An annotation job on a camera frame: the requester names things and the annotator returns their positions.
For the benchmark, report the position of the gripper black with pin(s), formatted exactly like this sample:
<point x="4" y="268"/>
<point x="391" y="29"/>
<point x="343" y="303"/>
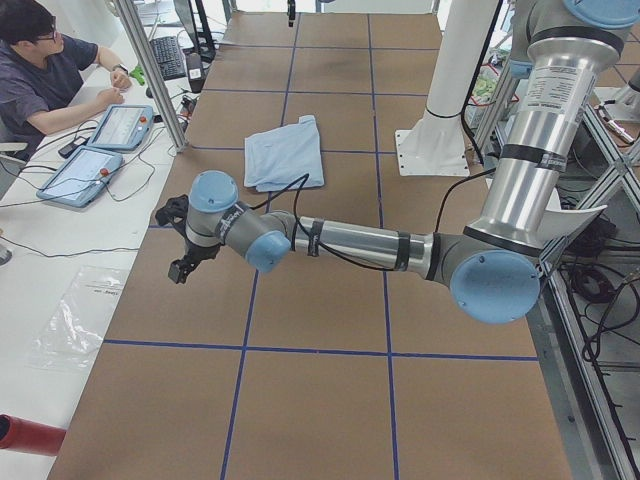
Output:
<point x="196" y="253"/>

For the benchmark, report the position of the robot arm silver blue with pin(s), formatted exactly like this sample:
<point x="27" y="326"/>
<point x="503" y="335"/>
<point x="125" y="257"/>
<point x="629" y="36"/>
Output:
<point x="490" y="268"/>

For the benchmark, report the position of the light blue button-up shirt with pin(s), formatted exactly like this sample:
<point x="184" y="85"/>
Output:
<point x="276" y="158"/>

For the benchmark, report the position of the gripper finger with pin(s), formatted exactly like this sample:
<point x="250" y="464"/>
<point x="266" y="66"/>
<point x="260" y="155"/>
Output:
<point x="291" y="12"/>

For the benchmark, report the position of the teach pendant tablet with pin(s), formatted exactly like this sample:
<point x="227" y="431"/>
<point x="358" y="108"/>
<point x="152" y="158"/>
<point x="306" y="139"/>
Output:
<point x="122" y="128"/>
<point x="82" y="177"/>

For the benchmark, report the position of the aluminium frame post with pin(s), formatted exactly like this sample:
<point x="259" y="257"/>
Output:
<point x="142" y="49"/>

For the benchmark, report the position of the lower teach pendant tablet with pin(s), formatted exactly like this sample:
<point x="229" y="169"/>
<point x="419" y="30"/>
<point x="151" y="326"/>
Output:
<point x="82" y="177"/>

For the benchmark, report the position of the white chair seat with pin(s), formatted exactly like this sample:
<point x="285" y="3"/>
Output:
<point x="557" y="222"/>

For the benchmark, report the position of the seated person dark shirt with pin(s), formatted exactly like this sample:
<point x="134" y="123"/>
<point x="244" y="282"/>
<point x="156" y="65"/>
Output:
<point x="41" y="74"/>

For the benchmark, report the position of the upper teach pendant tablet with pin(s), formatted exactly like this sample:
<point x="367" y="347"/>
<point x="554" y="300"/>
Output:
<point x="122" y="128"/>

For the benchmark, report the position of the black monitor stand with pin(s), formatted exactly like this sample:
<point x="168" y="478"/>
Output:
<point x="192" y="15"/>

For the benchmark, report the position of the clear plastic bag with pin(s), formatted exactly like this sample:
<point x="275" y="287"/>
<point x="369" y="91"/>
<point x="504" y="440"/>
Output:
<point x="71" y="339"/>

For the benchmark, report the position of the red cylinder bottle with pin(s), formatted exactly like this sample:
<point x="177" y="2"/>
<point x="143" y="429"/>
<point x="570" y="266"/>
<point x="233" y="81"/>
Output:
<point x="26" y="436"/>

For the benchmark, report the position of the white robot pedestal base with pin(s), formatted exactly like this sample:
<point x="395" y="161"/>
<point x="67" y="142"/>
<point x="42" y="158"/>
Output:
<point x="435" y="146"/>

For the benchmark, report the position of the black keyboard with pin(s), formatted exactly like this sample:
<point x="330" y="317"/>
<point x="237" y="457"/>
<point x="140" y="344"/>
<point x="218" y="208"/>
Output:
<point x="169" y="57"/>

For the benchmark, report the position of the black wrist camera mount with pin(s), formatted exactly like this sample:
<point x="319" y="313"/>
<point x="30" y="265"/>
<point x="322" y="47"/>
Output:
<point x="173" y="213"/>

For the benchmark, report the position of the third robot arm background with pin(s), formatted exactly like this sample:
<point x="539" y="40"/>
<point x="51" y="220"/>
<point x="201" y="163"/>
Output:
<point x="620" y="104"/>

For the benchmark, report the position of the green toy object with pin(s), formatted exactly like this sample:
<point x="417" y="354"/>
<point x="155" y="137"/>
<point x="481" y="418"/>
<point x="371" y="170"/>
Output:
<point x="138" y="75"/>

